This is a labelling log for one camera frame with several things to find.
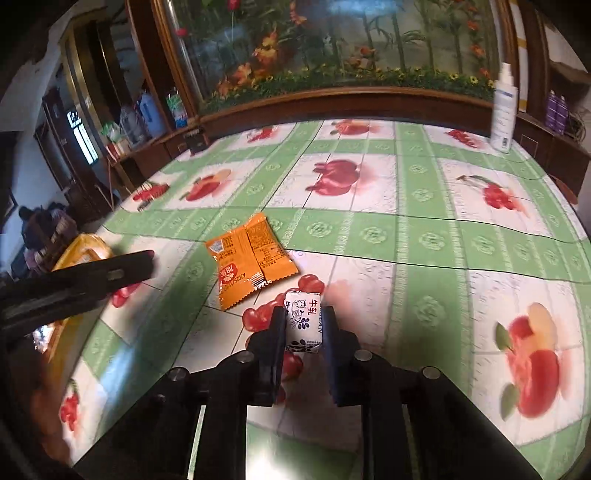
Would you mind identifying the small blue white candy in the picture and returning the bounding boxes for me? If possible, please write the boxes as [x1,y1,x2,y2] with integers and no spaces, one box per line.
[283,291,322,353]

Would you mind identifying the orange snack packet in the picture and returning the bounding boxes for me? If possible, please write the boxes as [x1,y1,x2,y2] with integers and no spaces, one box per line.
[205,213,298,311]

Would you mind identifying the seated person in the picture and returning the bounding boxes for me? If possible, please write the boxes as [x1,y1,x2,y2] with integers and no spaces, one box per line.
[18,206,78,274]

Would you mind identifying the yellow-rimmed white tray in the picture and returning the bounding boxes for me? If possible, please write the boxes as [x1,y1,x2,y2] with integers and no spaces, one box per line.
[32,232,115,393]

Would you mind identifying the blue water jug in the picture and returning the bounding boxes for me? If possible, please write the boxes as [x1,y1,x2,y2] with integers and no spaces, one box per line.
[138,91,166,138]

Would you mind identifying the black table object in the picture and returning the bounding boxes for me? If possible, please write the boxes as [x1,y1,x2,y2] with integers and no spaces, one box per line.
[183,127,211,155]

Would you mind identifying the white spray bottle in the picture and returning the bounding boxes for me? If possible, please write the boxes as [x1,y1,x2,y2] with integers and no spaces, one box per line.
[490,62,519,153]

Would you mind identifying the wooden cabinet with flower mural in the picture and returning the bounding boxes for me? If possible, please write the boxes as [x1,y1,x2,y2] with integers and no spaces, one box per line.
[59,0,591,204]

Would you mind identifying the purple bottles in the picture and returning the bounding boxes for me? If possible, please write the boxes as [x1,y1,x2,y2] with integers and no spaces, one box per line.
[545,90,569,135]

